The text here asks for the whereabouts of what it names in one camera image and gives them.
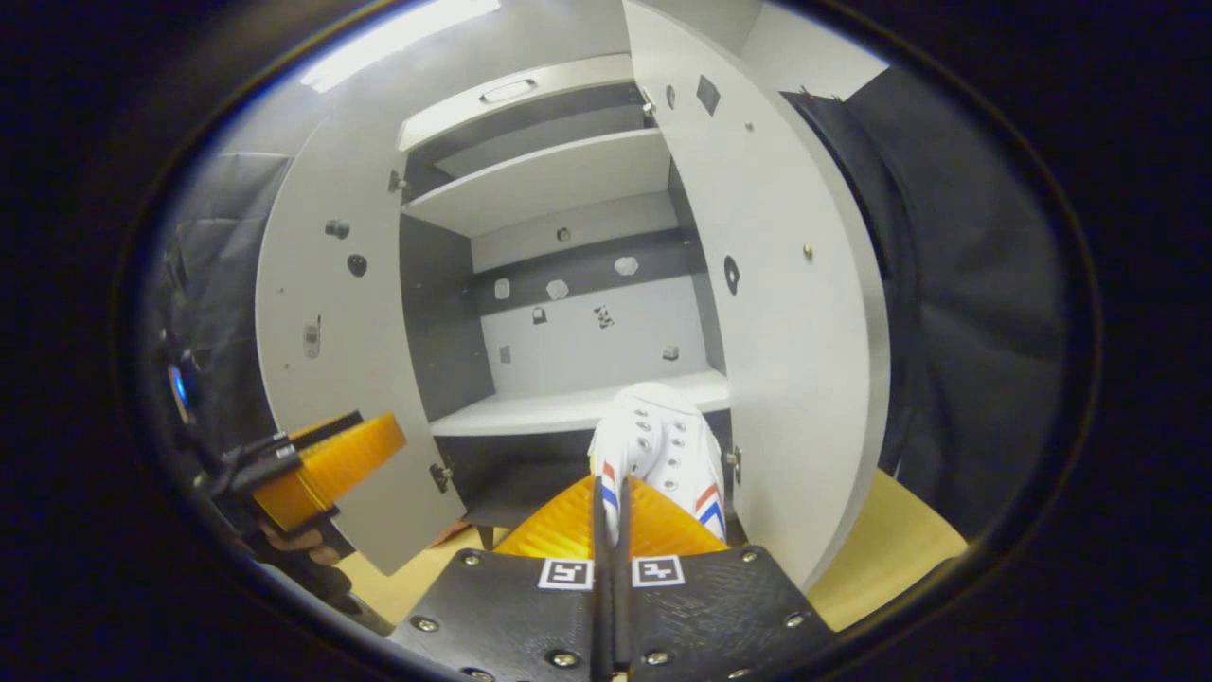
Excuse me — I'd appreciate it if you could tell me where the ceiling light panel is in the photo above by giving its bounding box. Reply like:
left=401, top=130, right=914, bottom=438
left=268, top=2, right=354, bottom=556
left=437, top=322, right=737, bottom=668
left=301, top=0, right=503, bottom=94

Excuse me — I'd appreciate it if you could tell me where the black backdrop cloth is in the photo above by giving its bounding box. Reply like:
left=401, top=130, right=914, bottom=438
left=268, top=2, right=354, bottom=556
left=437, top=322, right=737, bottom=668
left=142, top=66, right=1071, bottom=569

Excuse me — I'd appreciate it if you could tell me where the white striped shoe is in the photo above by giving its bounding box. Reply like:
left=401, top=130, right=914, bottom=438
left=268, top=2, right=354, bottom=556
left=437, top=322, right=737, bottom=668
left=588, top=382, right=728, bottom=546

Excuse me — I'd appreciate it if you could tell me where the white shoe cabinet door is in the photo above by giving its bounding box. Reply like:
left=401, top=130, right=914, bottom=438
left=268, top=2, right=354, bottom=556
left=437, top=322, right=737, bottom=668
left=622, top=0, right=891, bottom=593
left=256, top=114, right=467, bottom=577

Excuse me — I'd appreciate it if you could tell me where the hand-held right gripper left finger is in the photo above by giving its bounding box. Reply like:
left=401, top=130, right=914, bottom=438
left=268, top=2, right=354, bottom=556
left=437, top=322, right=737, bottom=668
left=388, top=474, right=614, bottom=682

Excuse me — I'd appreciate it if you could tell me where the white cabinet drawer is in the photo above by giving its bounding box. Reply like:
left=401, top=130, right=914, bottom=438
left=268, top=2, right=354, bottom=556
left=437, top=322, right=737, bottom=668
left=398, top=54, right=637, bottom=153

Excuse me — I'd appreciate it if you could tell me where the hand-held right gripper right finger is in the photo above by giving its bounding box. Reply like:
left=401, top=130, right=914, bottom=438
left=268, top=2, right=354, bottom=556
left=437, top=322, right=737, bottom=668
left=614, top=474, right=838, bottom=682

